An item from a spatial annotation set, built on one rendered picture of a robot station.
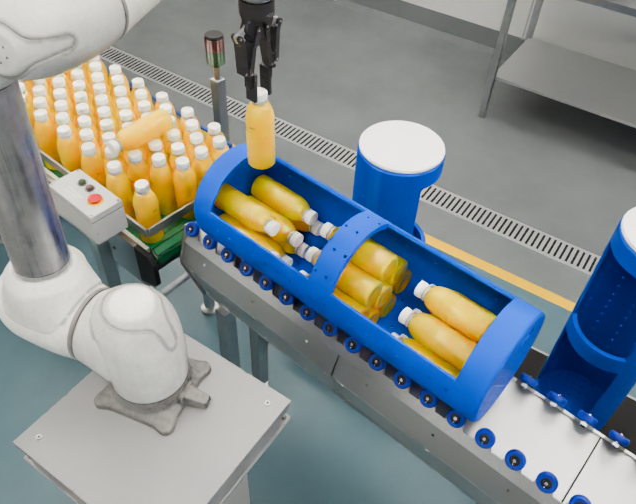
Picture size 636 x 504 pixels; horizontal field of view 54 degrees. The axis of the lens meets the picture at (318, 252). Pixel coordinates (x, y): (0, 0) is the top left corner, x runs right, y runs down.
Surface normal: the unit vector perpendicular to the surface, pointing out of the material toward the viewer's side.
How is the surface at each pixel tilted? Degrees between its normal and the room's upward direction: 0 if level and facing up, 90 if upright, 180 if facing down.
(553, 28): 90
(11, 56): 81
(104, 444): 0
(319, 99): 0
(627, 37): 90
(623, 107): 0
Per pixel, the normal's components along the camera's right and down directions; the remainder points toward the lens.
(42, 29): 0.69, 0.06
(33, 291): 0.06, 0.05
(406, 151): 0.04, -0.69
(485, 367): -0.46, -0.07
